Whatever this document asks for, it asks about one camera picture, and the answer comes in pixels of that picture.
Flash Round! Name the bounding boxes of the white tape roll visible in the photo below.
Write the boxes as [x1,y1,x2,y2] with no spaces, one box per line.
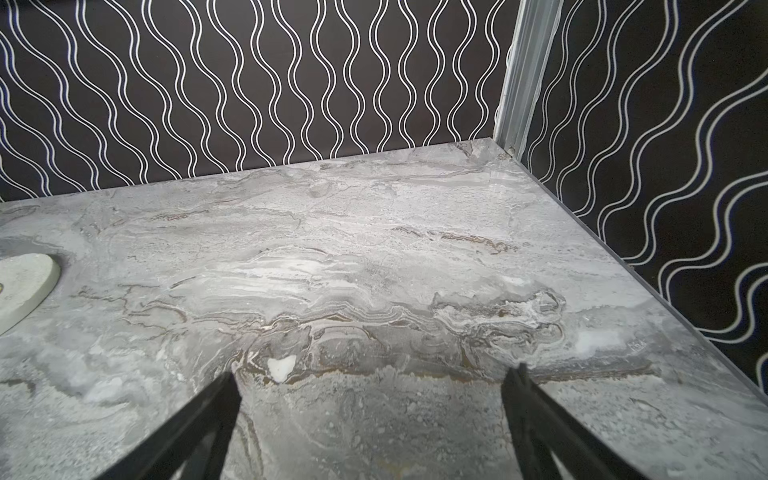
[0,253,61,334]

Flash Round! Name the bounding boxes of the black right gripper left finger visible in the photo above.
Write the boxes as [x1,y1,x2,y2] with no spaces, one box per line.
[98,372,242,479]

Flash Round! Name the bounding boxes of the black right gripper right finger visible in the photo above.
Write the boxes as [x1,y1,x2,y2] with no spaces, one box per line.
[501,363,645,480]

